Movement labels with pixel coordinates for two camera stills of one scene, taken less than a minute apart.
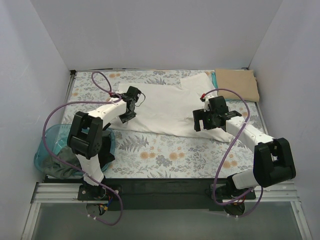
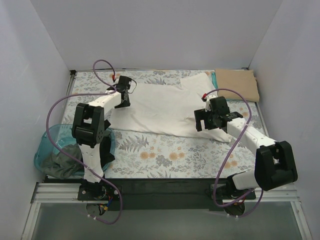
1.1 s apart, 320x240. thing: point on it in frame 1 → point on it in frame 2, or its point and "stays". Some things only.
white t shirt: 170,108 stays
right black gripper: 197,120 stays
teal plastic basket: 55,139 stays
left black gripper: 127,116 → 126,97
